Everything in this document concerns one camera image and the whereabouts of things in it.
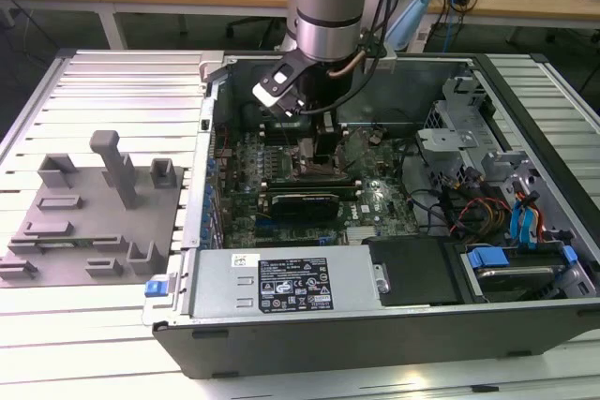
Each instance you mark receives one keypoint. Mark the CPU socket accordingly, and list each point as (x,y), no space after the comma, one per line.
(309,170)

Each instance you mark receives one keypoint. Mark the black RAM slot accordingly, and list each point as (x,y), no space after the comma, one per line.
(309,182)
(290,128)
(290,139)

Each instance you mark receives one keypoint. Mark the green RAM stick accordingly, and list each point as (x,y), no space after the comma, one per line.
(70,244)
(309,192)

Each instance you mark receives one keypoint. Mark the black office chair base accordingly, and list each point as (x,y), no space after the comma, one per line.
(248,23)

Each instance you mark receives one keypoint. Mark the black graphics card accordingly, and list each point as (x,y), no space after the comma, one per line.
(304,207)

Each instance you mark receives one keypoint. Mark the green motherboard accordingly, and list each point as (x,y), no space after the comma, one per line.
(239,170)

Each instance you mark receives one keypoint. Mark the silver metal disk bay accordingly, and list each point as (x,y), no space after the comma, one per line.
(443,140)

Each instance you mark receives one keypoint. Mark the silver chipset heatsink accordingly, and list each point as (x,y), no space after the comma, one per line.
(358,235)

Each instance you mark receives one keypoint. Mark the black plastic drive shroud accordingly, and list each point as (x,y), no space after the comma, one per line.
(412,269)

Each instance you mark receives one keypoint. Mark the silver power supply with label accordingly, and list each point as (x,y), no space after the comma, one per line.
(215,287)

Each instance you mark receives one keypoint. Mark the hard disk in blue carrier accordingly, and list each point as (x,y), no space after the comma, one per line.
(487,257)

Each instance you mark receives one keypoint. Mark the black and silver PC case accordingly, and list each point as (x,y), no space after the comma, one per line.
(375,344)

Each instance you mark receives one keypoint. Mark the blue case latch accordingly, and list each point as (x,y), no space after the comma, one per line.
(156,288)

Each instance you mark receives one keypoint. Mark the grey parts rack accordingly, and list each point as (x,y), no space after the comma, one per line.
(94,226)

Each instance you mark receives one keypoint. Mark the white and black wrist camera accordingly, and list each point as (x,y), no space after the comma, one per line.
(276,86)

